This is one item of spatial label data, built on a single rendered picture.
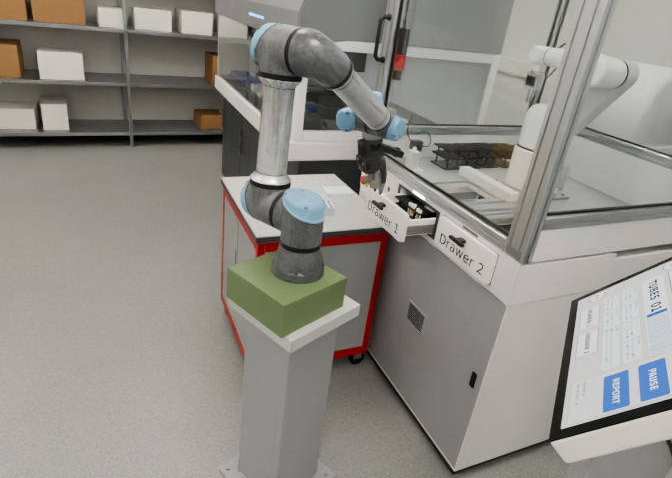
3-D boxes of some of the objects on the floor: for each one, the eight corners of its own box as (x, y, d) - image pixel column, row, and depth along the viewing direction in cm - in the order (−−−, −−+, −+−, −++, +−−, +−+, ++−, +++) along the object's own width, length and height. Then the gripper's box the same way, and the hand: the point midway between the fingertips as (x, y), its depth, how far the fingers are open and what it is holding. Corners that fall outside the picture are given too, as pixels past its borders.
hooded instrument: (276, 295, 280) (305, -61, 205) (212, 179, 430) (216, -50, 355) (447, 271, 330) (520, -21, 255) (336, 175, 480) (362, -27, 405)
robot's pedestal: (271, 532, 157) (291, 345, 125) (217, 470, 175) (222, 292, 143) (335, 477, 178) (365, 304, 146) (281, 427, 196) (297, 263, 164)
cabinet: (451, 487, 180) (509, 308, 147) (338, 322, 264) (359, 184, 230) (622, 425, 220) (699, 272, 186) (477, 298, 303) (512, 177, 269)
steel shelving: (-17, 150, 428) (-70, -124, 344) (-11, 134, 466) (-57, -116, 382) (345, 143, 593) (370, -43, 508) (328, 131, 631) (348, -43, 547)
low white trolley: (247, 394, 209) (256, 237, 177) (217, 311, 259) (220, 177, 227) (366, 368, 233) (393, 225, 201) (318, 296, 283) (334, 173, 251)
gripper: (352, 136, 171) (355, 191, 181) (367, 144, 162) (369, 202, 172) (374, 131, 174) (375, 186, 184) (389, 139, 165) (390, 197, 175)
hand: (379, 189), depth 179 cm, fingers open, 3 cm apart
